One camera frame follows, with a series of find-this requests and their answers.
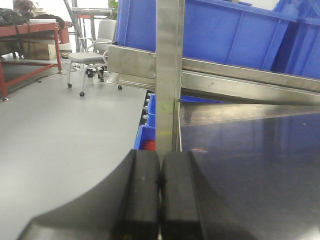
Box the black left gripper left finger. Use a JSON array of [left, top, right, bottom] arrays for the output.
[[109, 149, 160, 240]]

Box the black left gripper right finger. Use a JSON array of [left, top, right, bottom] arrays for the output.
[[161, 151, 250, 240]]

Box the stainless steel shelf rack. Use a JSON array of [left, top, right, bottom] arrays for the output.
[[105, 0, 320, 152]]

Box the blue bin with red item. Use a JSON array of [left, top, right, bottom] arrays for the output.
[[134, 93, 156, 150]]

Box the white office chair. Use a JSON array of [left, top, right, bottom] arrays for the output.
[[67, 19, 117, 97]]

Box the red metal workbench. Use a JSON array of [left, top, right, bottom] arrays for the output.
[[0, 21, 72, 102]]

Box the cardboard box under bench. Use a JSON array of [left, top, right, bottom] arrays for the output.
[[23, 42, 57, 61]]

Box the large blue plastic bin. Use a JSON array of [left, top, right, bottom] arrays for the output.
[[115, 0, 320, 80]]

